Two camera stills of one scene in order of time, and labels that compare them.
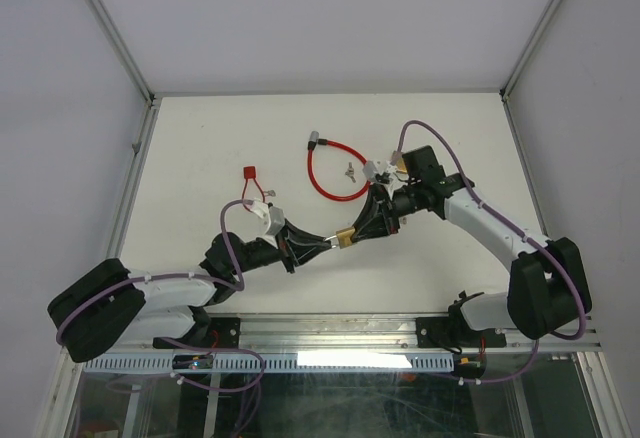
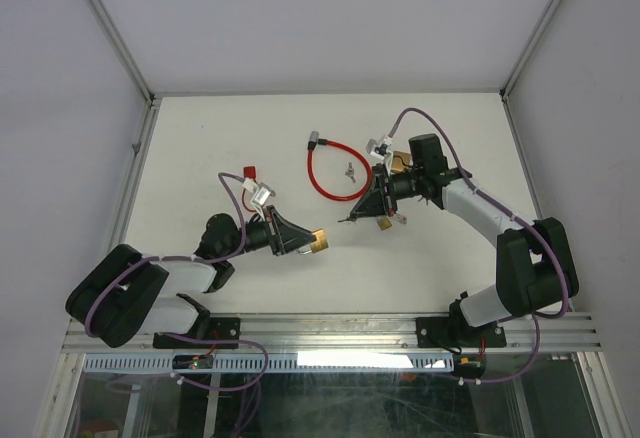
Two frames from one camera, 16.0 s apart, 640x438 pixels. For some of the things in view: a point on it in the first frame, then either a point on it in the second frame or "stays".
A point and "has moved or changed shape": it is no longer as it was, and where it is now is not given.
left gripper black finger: [301, 236] stays
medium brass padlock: [344, 237] has moved or changed shape
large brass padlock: [401, 166] stays
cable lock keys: [350, 172] stays
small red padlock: [249, 172] stays
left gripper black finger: [296, 255] to [285, 242]
